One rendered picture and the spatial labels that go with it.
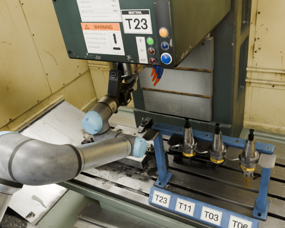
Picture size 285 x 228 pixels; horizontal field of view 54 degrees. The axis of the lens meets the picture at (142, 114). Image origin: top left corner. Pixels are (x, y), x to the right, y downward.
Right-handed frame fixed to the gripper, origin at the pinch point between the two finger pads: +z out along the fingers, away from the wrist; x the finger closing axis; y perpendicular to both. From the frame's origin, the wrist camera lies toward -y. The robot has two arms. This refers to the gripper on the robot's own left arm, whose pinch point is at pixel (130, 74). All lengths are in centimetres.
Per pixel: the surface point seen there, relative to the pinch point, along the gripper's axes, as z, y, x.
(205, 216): -31, 45, 40
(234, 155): -23, 16, 49
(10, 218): -48, 70, -68
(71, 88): 59, 51, -96
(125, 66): -7.8, -8.2, 3.6
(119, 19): -21.1, -31.3, 13.2
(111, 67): -7.9, -7.6, -3.3
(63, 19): -19.1, -31.3, -10.3
